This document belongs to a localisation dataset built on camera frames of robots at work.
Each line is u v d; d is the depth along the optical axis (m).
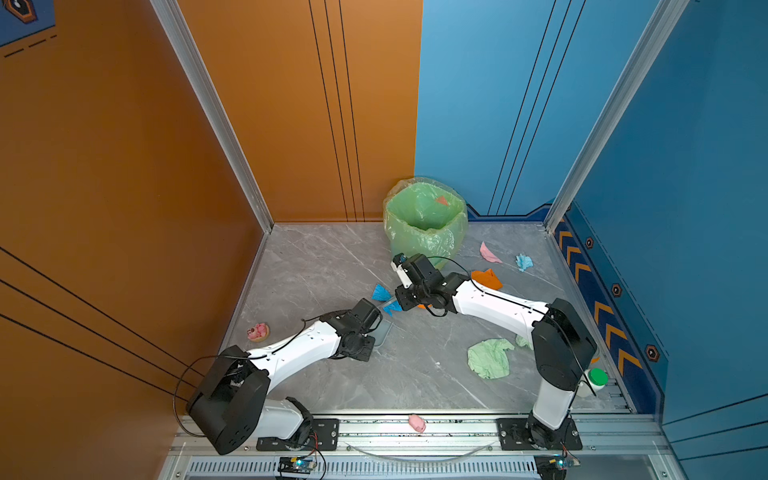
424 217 1.05
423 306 0.76
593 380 0.73
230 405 0.42
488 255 1.12
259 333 0.88
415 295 0.74
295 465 0.71
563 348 0.48
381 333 0.89
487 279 1.02
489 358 0.85
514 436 0.72
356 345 0.73
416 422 0.75
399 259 0.79
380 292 0.99
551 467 0.70
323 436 0.74
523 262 1.08
